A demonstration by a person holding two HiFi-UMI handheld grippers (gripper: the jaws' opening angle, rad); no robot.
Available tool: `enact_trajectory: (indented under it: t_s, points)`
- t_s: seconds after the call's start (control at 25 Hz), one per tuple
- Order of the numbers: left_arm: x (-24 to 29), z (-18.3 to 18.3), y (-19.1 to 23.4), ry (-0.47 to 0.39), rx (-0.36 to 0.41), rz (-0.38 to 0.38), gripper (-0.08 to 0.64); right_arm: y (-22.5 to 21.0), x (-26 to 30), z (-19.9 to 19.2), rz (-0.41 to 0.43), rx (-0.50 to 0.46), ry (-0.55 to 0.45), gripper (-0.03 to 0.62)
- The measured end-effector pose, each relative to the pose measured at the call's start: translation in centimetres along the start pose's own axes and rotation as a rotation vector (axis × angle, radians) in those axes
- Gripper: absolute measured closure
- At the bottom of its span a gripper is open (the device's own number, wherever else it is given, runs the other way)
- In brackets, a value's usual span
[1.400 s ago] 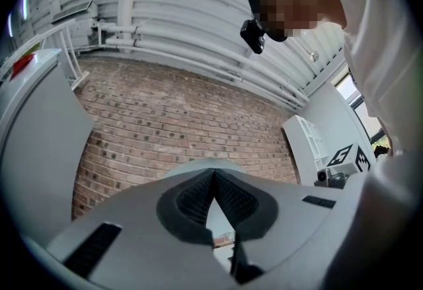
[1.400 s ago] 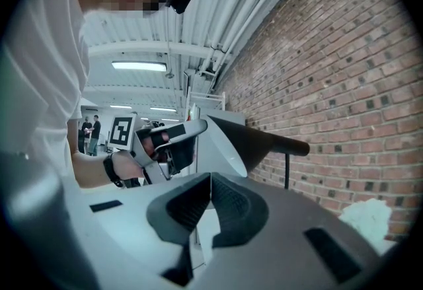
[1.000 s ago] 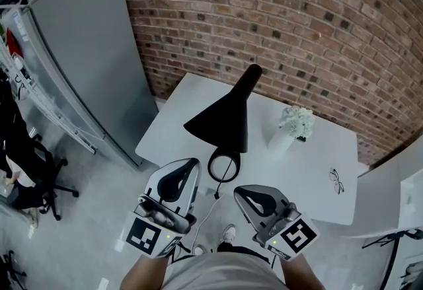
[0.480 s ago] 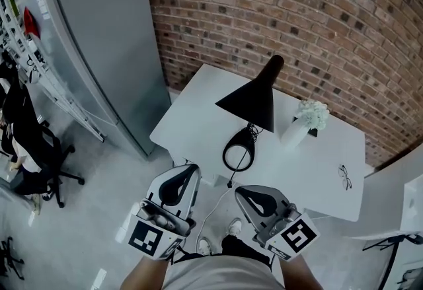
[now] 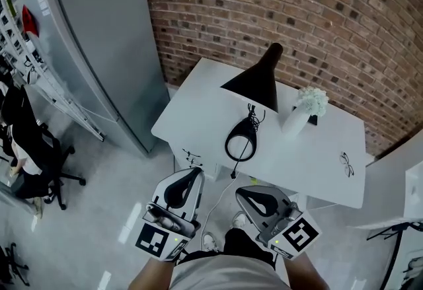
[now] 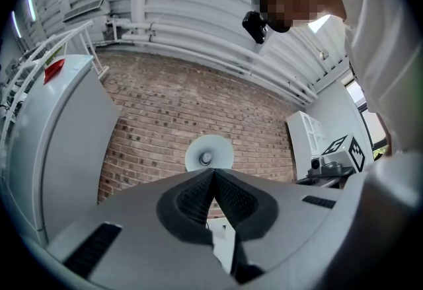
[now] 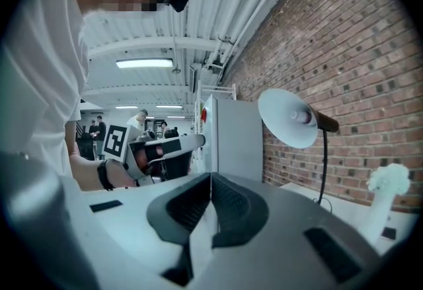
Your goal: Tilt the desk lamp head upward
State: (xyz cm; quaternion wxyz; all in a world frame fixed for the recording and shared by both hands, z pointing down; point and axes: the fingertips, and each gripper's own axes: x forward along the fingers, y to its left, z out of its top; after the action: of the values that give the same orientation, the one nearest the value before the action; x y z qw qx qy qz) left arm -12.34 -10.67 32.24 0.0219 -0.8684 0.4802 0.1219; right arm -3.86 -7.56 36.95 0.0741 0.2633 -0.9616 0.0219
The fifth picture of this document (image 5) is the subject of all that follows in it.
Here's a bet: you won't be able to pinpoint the red sticker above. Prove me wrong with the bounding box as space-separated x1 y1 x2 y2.
21 5 40 36

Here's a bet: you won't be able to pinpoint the black folding stand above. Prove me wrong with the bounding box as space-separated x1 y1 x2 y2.
366 221 423 290

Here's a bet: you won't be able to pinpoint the small black device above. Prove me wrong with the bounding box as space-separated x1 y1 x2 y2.
292 105 319 127

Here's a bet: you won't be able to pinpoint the black eyeglasses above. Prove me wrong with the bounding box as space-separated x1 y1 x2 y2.
339 151 355 178

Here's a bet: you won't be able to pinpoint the person's left forearm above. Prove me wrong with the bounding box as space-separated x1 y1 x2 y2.
127 257 174 290

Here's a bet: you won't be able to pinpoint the white cabinet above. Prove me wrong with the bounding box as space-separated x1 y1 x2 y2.
346 136 423 230

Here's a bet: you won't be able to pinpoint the black office chair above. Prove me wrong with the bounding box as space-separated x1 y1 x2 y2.
3 85 87 211

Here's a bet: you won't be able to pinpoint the person's black trousers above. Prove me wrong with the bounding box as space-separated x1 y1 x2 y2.
180 227 277 272

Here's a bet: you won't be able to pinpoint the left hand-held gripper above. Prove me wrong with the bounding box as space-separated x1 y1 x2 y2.
134 166 206 262

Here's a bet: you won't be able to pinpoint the white shelving rack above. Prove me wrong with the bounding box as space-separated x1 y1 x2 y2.
0 0 105 143

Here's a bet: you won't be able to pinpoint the white vase with white flowers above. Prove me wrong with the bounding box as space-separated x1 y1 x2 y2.
281 86 329 135

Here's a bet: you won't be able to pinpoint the person's white shirt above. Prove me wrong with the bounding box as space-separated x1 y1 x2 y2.
170 254 291 290

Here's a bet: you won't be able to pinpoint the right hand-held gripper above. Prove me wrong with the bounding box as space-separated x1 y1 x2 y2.
235 185 322 260

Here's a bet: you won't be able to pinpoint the person's left shoe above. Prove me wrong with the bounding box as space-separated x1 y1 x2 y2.
202 231 219 252

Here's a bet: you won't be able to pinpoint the black chair base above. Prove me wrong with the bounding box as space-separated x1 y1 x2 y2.
0 242 30 285

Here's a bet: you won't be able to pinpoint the person's right forearm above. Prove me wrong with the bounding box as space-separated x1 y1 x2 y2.
284 250 328 290

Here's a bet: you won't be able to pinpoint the black desk lamp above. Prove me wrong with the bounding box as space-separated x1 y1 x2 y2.
220 42 284 180

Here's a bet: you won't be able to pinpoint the white desk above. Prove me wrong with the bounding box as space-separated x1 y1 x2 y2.
151 57 367 209

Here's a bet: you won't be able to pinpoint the grey refrigerator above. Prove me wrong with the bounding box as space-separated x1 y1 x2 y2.
15 0 171 157

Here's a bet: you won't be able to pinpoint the white floor cable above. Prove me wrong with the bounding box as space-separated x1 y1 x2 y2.
200 176 236 250

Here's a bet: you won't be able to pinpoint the person's shoe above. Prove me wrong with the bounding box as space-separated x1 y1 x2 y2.
202 231 219 252
231 211 247 229

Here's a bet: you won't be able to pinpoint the person's right shoe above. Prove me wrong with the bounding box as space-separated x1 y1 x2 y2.
231 211 247 229

